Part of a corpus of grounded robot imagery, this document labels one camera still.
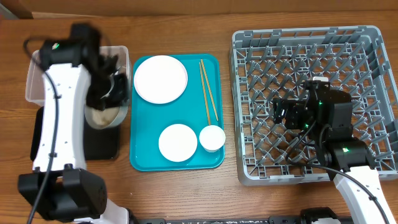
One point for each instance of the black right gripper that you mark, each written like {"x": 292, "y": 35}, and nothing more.
{"x": 293, "y": 108}

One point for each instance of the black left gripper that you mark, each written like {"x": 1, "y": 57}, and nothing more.
{"x": 120, "y": 97}

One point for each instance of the grey bowl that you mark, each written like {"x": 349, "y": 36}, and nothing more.
{"x": 110, "y": 117}

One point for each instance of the white cup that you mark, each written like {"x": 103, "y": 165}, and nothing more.
{"x": 212, "y": 138}

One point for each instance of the small pink bowl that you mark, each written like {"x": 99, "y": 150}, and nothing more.
{"x": 178, "y": 143}

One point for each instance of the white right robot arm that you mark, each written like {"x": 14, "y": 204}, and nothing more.
{"x": 325, "y": 118}

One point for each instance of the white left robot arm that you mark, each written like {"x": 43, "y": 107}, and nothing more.
{"x": 82, "y": 87}

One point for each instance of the grey dishwasher rack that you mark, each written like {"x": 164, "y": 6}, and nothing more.
{"x": 274, "y": 63}

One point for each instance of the clear plastic waste bin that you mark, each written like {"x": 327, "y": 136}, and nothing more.
{"x": 34, "y": 88}

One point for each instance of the large pink plate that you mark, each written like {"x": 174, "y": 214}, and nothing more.
{"x": 160, "y": 79}

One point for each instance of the black tray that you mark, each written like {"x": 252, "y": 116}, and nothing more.
{"x": 98, "y": 144}

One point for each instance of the left wooden chopstick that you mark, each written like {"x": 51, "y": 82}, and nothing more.
{"x": 204, "y": 95}

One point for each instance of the wooden chopstick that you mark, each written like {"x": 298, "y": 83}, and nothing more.
{"x": 209, "y": 88}
{"x": 204, "y": 95}

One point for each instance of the teal serving tray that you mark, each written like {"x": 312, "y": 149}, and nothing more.
{"x": 148, "y": 120}

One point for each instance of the right wooden chopstick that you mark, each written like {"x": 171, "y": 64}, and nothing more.
{"x": 209, "y": 88}

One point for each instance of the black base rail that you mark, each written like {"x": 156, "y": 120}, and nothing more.
{"x": 271, "y": 220}

